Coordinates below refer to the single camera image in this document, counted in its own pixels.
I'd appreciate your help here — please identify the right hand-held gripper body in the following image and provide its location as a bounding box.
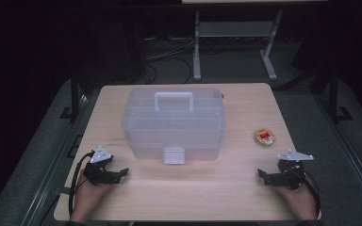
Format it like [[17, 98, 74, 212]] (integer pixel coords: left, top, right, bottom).
[[276, 149, 315, 191]]

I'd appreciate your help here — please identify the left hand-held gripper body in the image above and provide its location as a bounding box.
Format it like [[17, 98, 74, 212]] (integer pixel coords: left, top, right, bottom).
[[83, 144, 116, 186]]

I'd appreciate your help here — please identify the clear plastic storage box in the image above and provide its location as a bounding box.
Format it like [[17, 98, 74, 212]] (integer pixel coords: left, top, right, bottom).
[[121, 87, 226, 166]]

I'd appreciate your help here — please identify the person's right hand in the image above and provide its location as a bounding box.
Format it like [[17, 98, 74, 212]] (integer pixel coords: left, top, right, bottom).
[[275, 174, 319, 220]]

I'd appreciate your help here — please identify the person's left hand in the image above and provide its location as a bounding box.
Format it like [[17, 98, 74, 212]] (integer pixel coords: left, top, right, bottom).
[[70, 169, 115, 223]]

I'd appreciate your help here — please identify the black tape strip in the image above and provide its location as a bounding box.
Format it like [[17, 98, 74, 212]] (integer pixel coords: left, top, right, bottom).
[[55, 186, 72, 196]]

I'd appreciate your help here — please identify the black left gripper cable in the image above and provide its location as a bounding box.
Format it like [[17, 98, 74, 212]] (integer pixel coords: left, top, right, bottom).
[[68, 151, 95, 218]]

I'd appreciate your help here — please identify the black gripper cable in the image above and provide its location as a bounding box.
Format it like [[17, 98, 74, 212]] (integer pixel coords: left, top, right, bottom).
[[301, 169, 323, 218], [68, 151, 95, 218]]

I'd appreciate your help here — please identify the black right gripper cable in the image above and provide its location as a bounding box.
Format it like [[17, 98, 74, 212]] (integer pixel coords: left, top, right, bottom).
[[301, 169, 323, 218]]

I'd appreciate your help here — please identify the aluminium rail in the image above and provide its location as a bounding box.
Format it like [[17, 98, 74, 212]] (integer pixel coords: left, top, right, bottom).
[[314, 93, 362, 218], [21, 93, 91, 226]]

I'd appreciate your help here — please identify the black upright post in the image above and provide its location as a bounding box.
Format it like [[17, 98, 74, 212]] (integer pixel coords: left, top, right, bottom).
[[70, 70, 80, 122], [328, 67, 340, 124]]

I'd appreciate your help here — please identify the bundle of floor cables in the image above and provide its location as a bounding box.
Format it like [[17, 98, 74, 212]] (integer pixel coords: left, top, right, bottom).
[[140, 35, 200, 85]]

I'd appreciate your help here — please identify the white metal table frame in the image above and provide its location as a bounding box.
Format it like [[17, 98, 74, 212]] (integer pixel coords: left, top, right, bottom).
[[192, 8, 284, 82]]

